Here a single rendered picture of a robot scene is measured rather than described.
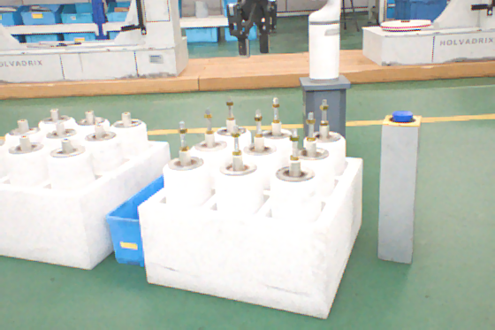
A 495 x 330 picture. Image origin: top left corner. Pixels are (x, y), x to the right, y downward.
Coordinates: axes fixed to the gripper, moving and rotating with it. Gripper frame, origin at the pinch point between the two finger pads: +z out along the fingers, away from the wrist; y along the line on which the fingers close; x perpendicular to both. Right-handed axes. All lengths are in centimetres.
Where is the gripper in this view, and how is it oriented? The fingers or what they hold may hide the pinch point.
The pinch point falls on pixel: (255, 49)
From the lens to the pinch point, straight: 101.2
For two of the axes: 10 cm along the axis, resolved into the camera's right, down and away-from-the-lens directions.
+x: 7.9, 1.6, -5.9
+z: 0.5, 9.5, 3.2
